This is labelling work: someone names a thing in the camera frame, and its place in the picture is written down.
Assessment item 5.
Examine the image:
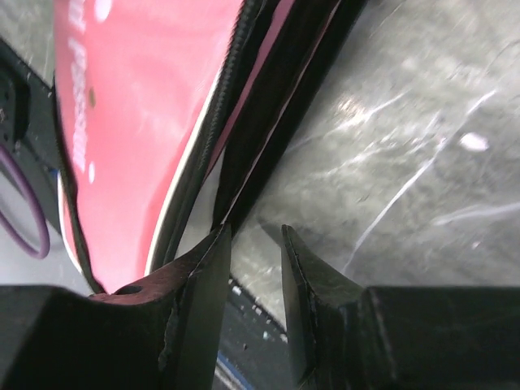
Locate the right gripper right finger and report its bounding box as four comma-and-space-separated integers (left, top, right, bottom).
281, 225, 519, 389

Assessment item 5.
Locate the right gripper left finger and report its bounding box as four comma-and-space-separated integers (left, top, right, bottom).
1, 225, 231, 389

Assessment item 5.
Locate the pink racket cover bag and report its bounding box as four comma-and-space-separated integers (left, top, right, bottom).
54, 1, 365, 293

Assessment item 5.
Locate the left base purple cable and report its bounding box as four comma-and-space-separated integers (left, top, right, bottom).
0, 144, 52, 259

